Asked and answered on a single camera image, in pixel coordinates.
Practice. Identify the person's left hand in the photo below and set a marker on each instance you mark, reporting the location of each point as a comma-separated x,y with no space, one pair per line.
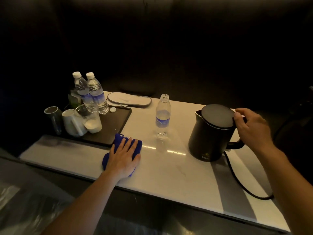
122,162

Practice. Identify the person's right hand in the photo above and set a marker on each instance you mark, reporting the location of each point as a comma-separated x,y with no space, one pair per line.
254,130

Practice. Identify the person's left little finger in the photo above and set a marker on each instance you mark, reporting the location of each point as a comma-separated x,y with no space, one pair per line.
115,149

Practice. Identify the person's left thumb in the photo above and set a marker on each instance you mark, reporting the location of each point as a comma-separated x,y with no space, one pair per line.
137,161

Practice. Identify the person's left middle finger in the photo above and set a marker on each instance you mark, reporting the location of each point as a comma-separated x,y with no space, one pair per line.
128,145

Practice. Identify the person's right thumb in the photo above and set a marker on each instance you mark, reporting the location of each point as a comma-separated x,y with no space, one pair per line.
238,126

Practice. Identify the blue cleaning cloth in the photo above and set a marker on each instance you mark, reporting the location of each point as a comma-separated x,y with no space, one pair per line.
117,144

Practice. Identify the black electric kettle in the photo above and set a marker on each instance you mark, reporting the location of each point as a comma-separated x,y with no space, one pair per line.
210,134

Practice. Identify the person's left forearm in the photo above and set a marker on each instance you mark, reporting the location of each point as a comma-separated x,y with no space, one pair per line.
83,208

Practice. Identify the person's right forearm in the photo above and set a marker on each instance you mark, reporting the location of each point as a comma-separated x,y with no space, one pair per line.
288,188

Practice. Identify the black serving tray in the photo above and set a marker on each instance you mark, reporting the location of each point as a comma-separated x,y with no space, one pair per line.
113,127

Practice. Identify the clear drinking glass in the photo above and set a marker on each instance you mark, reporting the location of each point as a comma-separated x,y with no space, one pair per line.
91,122

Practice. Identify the white bottle cap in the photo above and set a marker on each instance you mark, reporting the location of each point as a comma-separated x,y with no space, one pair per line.
112,109

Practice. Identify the open clear water bottle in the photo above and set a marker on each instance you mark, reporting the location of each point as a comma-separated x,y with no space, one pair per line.
162,117

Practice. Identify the white slipper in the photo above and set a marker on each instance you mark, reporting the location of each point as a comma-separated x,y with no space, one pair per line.
129,99
111,103

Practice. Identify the white ceramic mug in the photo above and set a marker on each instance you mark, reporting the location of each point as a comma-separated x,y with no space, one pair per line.
72,123

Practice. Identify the capped clear water bottle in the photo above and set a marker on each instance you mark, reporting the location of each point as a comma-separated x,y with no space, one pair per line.
97,95
84,94

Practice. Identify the dark glass tumbler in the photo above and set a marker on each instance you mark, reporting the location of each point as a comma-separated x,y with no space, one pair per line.
53,118

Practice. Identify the clear plastic sheet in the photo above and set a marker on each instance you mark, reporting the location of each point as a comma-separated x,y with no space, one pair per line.
22,208

